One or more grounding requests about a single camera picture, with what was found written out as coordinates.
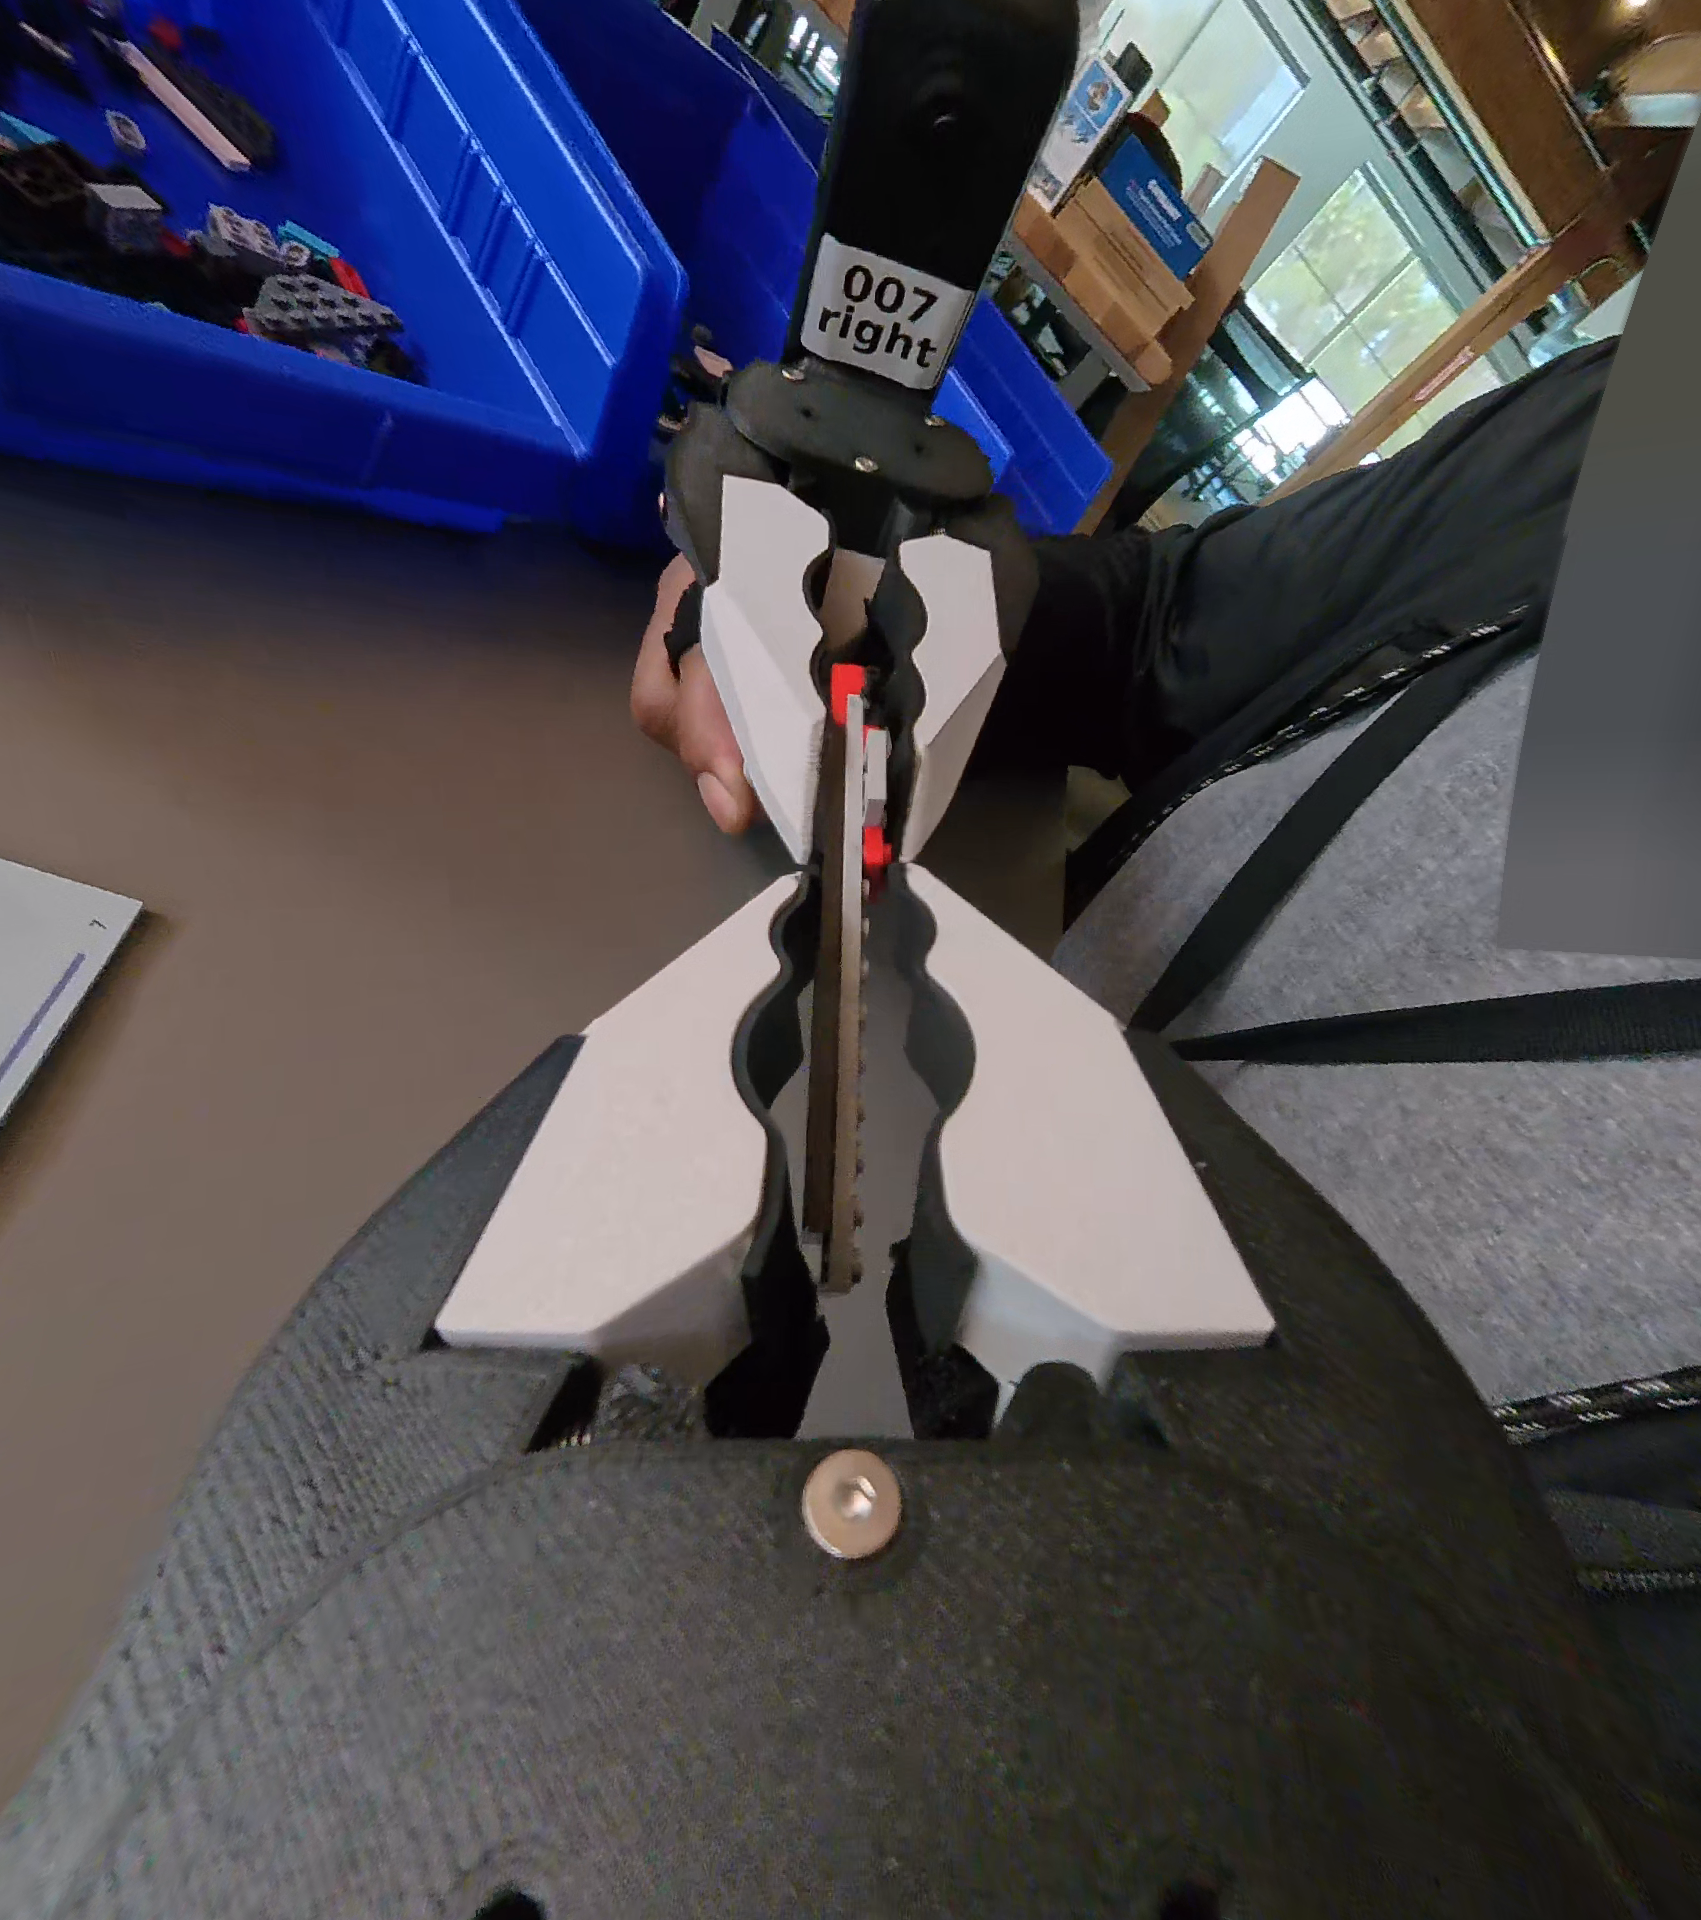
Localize black white drawstring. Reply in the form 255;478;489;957
1494;1348;1701;1441

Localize grey plate with red bricks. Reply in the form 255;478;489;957
806;656;895;1297

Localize person's right hand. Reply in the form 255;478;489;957
630;554;759;840

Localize person's black hoodie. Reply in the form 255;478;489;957
1526;1390;1701;1604

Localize blue cardboard box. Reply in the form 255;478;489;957
1104;120;1213;276

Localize person's right forearm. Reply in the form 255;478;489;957
1005;337;1621;800

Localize wooden wall structure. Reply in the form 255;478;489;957
1273;0;1701;497

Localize blue plastic bin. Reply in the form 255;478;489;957
942;296;1114;536
569;0;1030;542
0;0;692;542

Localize black strap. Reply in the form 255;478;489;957
1067;598;1701;1067

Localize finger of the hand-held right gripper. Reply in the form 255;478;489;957
871;531;1010;867
700;478;842;867

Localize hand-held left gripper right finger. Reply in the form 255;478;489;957
882;867;1276;1438

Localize wooden workbench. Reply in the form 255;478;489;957
1005;152;1304;451

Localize pile of toy bricks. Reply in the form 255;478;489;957
0;0;420;386

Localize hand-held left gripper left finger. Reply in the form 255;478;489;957
435;872;814;1399

